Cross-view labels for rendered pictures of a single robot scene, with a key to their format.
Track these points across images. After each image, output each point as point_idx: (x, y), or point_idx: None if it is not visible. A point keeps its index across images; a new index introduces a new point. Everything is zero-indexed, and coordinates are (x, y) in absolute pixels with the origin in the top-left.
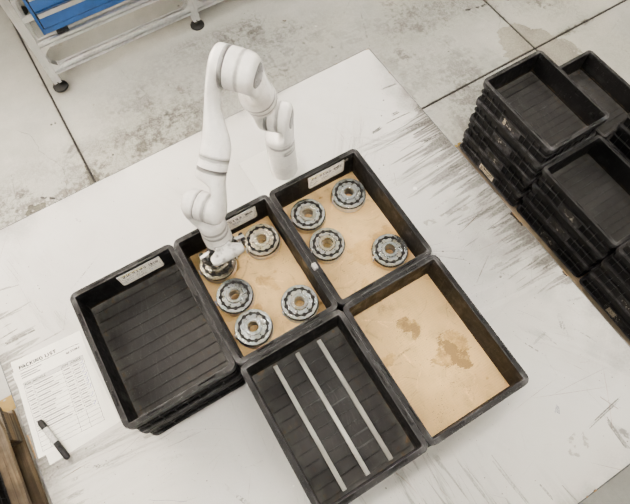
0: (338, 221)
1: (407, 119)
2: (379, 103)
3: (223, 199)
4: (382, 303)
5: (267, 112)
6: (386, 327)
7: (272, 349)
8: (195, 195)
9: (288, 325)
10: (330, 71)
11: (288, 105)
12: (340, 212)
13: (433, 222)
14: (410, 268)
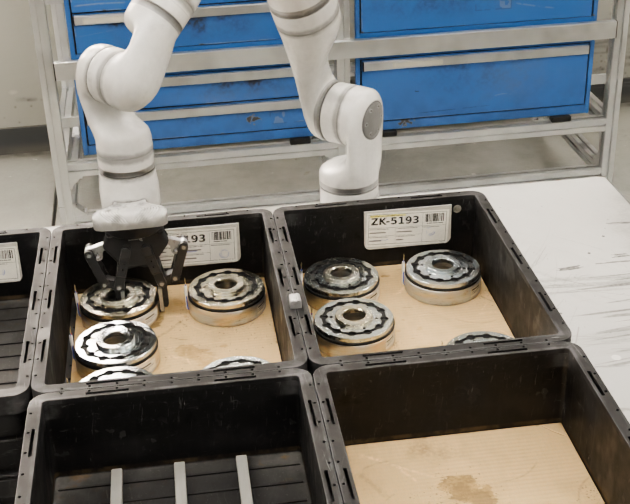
0: (401, 311)
1: None
2: (592, 238)
3: (151, 60)
4: (426, 442)
5: (309, 27)
6: (413, 481)
7: (119, 388)
8: (108, 46)
9: None
10: (514, 188)
11: (371, 89)
12: (413, 301)
13: None
14: (505, 349)
